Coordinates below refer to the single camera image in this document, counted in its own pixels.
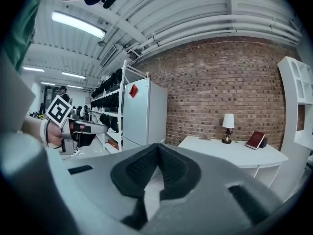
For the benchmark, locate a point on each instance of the red book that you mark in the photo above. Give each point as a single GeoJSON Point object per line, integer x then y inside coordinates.
{"type": "Point", "coordinates": [255, 140]}

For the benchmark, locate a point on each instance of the white metal shelf rack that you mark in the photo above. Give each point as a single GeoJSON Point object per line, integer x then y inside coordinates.
{"type": "Point", "coordinates": [121, 106]}

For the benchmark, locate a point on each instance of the white cubby shelf unit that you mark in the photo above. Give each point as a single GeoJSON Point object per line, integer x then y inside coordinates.
{"type": "Point", "coordinates": [293, 101]}

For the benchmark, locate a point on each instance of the person's green shirt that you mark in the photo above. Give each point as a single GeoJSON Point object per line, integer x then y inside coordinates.
{"type": "Point", "coordinates": [22, 26]}

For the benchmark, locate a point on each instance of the row of black bags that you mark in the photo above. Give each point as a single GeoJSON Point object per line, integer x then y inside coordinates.
{"type": "Point", "coordinates": [107, 99]}

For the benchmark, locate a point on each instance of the white refrigerator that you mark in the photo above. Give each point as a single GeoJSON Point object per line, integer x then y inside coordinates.
{"type": "Point", "coordinates": [144, 111]}

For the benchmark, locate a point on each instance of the small black box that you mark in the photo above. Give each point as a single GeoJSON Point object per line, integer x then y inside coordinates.
{"type": "Point", "coordinates": [263, 143]}

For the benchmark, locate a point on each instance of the red diamond sticker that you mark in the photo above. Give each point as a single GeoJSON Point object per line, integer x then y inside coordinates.
{"type": "Point", "coordinates": [133, 90]}

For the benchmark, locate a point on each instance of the person's left forearm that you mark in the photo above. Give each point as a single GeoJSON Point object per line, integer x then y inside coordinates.
{"type": "Point", "coordinates": [33, 128]}

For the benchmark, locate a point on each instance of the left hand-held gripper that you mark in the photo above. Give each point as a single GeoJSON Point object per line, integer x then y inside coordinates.
{"type": "Point", "coordinates": [60, 109]}

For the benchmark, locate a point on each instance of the table lamp with white shade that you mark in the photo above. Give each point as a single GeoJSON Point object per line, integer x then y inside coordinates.
{"type": "Point", "coordinates": [228, 124]}

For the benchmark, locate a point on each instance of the ceiling air vent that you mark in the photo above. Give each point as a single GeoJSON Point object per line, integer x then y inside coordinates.
{"type": "Point", "coordinates": [107, 55]}

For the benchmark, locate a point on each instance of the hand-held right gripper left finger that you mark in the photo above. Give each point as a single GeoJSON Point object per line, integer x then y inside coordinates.
{"type": "Point", "coordinates": [133, 174]}

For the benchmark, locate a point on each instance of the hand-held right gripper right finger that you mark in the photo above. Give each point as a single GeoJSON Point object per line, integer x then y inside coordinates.
{"type": "Point", "coordinates": [179, 175]}

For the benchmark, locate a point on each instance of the white desk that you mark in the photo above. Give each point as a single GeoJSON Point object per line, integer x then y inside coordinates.
{"type": "Point", "coordinates": [234, 153]}

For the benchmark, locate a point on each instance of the long ceiling light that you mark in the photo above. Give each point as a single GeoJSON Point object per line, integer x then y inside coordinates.
{"type": "Point", "coordinates": [78, 24]}
{"type": "Point", "coordinates": [33, 69]}
{"type": "Point", "coordinates": [73, 75]}
{"type": "Point", "coordinates": [48, 83]}

